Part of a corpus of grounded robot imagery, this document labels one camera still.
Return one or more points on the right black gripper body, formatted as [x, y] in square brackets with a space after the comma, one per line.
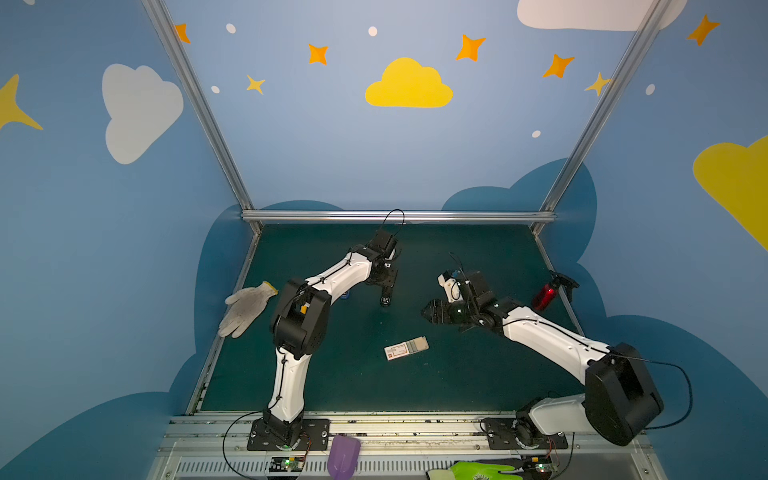
[454, 309]

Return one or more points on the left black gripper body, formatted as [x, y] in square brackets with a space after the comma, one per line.
[386, 281]

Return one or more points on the red white staple box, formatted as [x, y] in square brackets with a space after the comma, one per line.
[406, 348]

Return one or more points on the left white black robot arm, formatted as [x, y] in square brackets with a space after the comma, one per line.
[299, 327]

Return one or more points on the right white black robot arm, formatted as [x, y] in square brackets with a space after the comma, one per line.
[620, 398]

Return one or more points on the red spray bottle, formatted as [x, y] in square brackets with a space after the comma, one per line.
[551, 289]

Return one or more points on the white knit work glove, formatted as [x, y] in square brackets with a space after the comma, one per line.
[244, 306]

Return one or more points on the green work glove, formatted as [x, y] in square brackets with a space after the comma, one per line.
[476, 470]

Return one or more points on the right green circuit board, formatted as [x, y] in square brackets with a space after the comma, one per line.
[538, 467]

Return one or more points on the green circuit board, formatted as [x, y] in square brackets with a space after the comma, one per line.
[292, 464]
[538, 467]

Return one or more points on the left green circuit board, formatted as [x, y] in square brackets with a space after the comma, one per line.
[292, 464]

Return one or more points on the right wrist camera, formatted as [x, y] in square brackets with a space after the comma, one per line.
[475, 288]

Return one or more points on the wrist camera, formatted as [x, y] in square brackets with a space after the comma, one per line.
[383, 243]
[475, 288]

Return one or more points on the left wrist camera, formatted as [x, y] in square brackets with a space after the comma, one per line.
[383, 243]

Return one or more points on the aluminium frame rear crossbar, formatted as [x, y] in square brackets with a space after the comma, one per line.
[397, 215]

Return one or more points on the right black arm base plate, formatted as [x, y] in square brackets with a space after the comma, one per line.
[514, 433]

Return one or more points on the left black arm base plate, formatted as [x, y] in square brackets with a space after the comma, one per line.
[301, 434]

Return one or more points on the aluminium front rail bed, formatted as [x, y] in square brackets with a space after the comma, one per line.
[394, 445]

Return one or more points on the aluminium frame left post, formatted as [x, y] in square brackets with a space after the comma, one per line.
[161, 20]

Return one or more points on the aluminium frame post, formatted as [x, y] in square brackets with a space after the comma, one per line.
[632, 58]
[161, 20]

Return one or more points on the aluminium frame right post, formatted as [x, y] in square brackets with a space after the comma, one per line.
[632, 58]

